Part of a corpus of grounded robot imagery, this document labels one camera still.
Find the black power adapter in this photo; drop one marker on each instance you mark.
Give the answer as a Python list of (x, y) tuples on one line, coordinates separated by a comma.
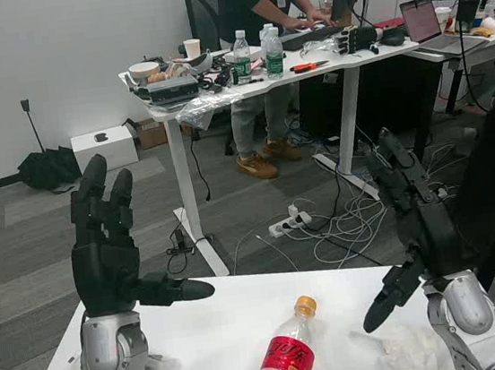
[(178, 240)]

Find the green label water bottle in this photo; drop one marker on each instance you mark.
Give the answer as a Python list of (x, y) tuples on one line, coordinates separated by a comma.
[(274, 57), (242, 61)]

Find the white standing desk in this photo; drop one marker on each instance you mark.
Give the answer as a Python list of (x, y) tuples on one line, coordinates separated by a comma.
[(306, 76)]

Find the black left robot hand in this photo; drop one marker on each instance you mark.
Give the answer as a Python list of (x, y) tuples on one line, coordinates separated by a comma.
[(104, 266)]

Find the black keyboard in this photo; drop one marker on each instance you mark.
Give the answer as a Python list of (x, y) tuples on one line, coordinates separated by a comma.
[(311, 38)]

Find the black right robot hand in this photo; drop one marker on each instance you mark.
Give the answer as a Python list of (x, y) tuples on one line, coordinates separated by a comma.
[(439, 238)]

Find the clear bottle with red label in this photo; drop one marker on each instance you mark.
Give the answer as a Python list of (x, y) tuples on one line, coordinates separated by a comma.
[(287, 360)]

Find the white plug adapter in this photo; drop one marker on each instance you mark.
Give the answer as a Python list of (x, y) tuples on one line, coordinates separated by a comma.
[(293, 211)]

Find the white cardboard box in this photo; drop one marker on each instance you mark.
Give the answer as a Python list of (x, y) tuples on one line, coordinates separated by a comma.
[(105, 148)]

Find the white side desk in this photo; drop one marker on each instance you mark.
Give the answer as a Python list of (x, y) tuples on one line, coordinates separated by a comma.
[(484, 52)]

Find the grey device box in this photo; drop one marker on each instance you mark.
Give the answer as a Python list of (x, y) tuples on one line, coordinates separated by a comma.
[(172, 89)]

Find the round white container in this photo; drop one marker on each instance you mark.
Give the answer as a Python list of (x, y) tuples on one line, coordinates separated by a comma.
[(144, 70)]

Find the clear plastic bag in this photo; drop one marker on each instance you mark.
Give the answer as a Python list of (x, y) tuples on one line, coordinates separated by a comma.
[(206, 106)]

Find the person with brown shoes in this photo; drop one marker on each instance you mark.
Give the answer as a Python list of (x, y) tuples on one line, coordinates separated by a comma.
[(248, 117)]

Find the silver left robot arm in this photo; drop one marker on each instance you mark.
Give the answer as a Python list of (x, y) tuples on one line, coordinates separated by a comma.
[(106, 360)]

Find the white paper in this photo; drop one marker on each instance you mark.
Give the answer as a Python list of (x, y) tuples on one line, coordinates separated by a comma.
[(408, 350)]

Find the black bag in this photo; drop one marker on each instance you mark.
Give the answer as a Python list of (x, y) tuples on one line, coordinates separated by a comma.
[(47, 171)]

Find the black office chair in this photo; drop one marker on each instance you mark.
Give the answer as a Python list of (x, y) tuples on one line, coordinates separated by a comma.
[(202, 19)]

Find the white headset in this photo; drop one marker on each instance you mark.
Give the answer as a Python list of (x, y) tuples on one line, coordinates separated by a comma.
[(196, 62)]

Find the brown cardboard box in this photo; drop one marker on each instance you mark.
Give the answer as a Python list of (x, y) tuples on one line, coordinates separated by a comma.
[(151, 133)]

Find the grey open laptop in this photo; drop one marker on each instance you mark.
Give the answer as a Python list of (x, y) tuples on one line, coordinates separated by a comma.
[(421, 21)]

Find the black stand pole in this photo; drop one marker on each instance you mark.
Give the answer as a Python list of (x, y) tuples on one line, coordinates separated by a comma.
[(32, 125)]

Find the black prosthetic robot hand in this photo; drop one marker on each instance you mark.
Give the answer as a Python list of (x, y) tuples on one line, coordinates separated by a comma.
[(360, 39)]

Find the white paper cup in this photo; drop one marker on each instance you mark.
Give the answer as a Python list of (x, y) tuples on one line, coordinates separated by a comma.
[(444, 17), (192, 49)]

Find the long white power strip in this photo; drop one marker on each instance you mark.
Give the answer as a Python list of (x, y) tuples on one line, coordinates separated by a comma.
[(286, 226)]

